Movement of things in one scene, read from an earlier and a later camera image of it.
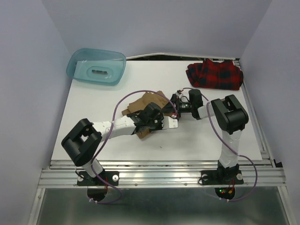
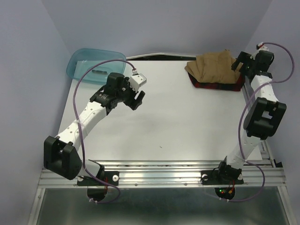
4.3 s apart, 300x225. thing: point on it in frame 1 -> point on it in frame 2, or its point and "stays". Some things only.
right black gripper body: (181, 107) -> (249, 64)
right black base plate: (222, 176) stays
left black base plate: (112, 177) stays
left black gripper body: (156, 124) -> (127, 93)
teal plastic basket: (96, 66) stays
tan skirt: (138, 104) -> (215, 68)
